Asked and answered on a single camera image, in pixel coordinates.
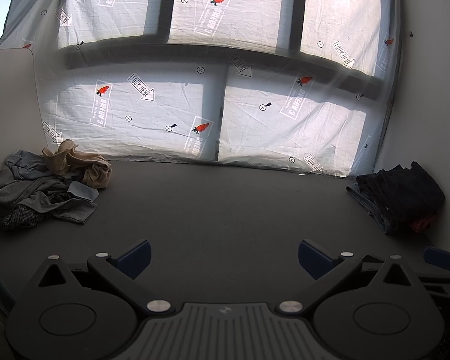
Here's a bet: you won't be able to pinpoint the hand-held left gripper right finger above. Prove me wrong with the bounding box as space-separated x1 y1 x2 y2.
277 238 425 316

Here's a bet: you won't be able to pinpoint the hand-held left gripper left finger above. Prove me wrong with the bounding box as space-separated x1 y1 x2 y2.
29 238 173 316

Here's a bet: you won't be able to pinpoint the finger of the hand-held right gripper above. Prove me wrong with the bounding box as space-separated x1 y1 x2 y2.
416 275 450 310
423 246 450 274

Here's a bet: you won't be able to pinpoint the beige long-sleeve sweater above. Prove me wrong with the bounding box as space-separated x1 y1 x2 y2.
42 139 113 190

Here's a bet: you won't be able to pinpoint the red cloth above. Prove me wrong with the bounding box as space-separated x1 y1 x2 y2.
409 213 438 234

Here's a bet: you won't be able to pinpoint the black folded garment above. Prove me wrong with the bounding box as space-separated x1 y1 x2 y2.
355 161 446 227

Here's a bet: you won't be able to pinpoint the folded blue jeans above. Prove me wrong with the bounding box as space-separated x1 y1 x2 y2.
346 183 400 236

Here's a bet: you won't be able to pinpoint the small blue-grey cloth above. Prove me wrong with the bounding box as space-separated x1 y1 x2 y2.
67 180 100 202

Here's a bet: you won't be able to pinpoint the dark checkered cloth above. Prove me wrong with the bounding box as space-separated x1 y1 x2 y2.
0 194 62 232

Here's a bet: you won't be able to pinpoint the grey shirt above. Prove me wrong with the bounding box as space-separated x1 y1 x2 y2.
0 149 99 226

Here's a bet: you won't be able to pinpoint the white printed sheet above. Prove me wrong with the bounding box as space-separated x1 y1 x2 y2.
2 0 404 178

